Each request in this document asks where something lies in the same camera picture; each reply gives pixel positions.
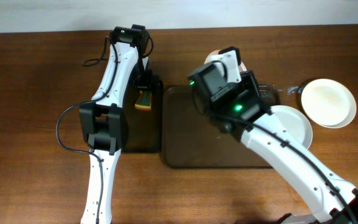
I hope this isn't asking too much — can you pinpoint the yellow green sponge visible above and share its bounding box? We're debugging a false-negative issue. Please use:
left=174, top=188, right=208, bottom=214
left=135, top=90, right=152, bottom=111

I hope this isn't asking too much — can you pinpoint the white plate with sauce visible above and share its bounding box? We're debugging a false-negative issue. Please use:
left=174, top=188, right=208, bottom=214
left=204, top=50, right=247, bottom=72

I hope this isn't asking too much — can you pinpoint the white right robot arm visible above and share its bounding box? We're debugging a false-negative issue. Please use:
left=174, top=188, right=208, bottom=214
left=205, top=47, right=358, bottom=223

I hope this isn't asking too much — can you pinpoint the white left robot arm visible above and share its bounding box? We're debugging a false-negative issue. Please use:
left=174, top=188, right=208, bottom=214
left=79, top=24, right=162, bottom=223

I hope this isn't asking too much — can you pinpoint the brown serving tray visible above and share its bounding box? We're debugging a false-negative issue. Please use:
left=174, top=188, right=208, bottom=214
left=162, top=86, right=271, bottom=169

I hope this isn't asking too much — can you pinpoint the black water tub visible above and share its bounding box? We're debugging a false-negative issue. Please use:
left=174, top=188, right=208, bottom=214
left=122, top=75, right=163, bottom=154

